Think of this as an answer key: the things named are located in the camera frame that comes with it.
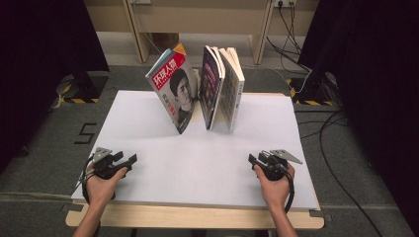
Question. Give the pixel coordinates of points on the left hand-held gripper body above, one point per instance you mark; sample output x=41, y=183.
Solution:
x=103, y=166

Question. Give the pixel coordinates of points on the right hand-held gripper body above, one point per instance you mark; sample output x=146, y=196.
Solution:
x=276, y=168

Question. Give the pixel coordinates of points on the white magazine with picture grid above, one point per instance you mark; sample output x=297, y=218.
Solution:
x=232, y=98

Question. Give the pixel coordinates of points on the black magazine with red print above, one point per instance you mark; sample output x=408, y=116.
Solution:
x=178, y=95

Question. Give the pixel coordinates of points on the person's left hand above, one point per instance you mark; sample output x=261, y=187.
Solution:
x=100, y=191

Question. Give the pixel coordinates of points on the person's right hand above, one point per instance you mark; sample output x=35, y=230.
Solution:
x=278, y=194

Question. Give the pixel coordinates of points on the white board sheet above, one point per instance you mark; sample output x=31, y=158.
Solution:
x=131, y=108

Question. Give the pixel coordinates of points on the black tape piece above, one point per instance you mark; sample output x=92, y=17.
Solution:
x=72, y=207
x=321, y=216

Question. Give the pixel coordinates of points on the black stand base hazard tape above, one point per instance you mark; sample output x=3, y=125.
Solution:
x=313, y=89
x=87, y=85

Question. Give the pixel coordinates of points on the black curtain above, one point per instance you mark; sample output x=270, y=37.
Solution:
x=378, y=82
x=39, y=65

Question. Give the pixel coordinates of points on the brown cardboard box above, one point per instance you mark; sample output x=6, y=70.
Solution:
x=164, y=39

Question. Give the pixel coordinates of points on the beige wooden desk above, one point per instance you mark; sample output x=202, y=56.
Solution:
x=204, y=19

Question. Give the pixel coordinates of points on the white wall socket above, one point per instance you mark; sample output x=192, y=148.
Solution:
x=286, y=2

